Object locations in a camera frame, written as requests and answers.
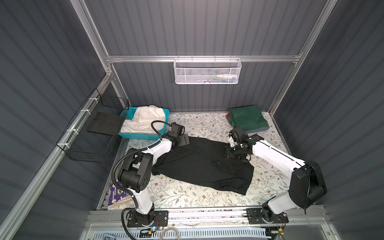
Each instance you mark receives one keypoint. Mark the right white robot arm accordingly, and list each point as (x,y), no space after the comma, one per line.
(307,184)

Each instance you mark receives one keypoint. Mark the folded green t-shirt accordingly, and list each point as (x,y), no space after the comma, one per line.
(247,118)

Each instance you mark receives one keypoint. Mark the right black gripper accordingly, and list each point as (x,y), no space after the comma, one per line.
(227,150)

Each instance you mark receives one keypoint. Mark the white wire wall basket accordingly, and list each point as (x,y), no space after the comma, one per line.
(204,70)

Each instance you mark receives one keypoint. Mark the purple book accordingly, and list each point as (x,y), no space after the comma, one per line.
(118,199)

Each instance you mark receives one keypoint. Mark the white t-shirt in basket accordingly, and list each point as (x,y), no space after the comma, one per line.
(138,119)

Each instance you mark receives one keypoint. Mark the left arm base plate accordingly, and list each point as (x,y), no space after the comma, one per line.
(152,219)

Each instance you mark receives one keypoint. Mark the black t-shirt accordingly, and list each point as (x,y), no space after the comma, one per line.
(204,163)

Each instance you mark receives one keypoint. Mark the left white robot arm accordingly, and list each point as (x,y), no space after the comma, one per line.
(132,173)

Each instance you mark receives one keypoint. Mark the black wire side basket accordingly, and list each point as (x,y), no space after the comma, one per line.
(95,136)

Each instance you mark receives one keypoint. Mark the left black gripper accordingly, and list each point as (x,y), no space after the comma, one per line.
(183,141)

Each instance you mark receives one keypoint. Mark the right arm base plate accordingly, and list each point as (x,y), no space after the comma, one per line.
(265,215)

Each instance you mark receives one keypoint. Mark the floral table mat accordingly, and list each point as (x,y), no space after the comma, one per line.
(168,193)

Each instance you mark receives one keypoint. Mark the folded grey t-shirt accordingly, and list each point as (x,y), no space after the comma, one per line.
(262,129)

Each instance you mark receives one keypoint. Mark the white bottle in basket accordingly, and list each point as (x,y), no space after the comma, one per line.
(230,77)

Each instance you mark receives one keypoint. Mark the teal plastic laundry basket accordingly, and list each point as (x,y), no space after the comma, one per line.
(143,136)

